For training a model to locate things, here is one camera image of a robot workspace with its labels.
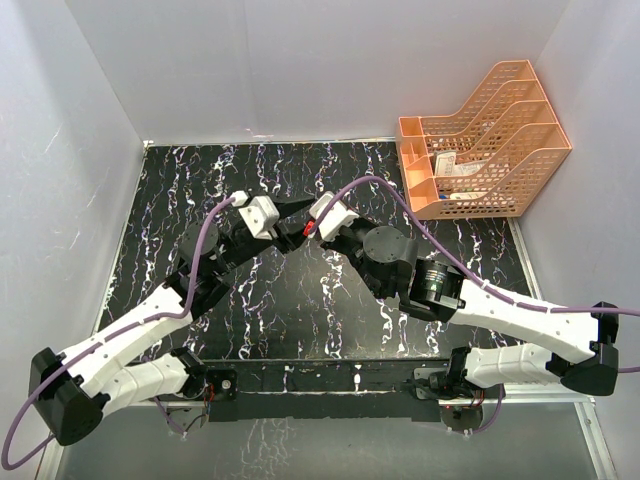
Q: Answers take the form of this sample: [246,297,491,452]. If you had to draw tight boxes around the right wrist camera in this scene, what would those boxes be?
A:
[309,191,359,242]

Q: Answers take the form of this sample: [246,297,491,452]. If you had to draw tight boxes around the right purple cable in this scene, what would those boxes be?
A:
[314,175,640,374]

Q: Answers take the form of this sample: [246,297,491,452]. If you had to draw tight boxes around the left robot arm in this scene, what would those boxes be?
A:
[29,191,314,446]

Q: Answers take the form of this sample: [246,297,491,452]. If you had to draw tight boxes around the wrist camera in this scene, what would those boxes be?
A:
[309,191,359,242]
[239,196,280,240]

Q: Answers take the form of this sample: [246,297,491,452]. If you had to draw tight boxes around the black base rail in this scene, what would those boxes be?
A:
[206,358,447,423]

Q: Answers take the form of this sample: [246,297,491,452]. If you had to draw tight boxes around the papers in organizer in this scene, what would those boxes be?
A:
[434,150,487,177]

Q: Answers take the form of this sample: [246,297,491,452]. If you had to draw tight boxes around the orange file organizer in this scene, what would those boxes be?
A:
[396,60,572,220]

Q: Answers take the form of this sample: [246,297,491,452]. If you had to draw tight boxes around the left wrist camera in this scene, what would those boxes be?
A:
[239,196,280,240]

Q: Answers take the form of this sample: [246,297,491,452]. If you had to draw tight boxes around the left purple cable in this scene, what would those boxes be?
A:
[0,192,251,469]

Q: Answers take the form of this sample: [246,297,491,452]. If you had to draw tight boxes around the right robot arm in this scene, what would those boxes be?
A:
[317,218,619,399]

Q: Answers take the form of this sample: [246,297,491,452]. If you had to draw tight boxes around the purple cable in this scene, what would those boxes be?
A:
[0,192,251,469]
[314,175,640,374]

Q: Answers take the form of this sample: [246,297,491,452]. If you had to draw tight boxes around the red and metal key holder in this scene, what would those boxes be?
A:
[303,221,314,237]

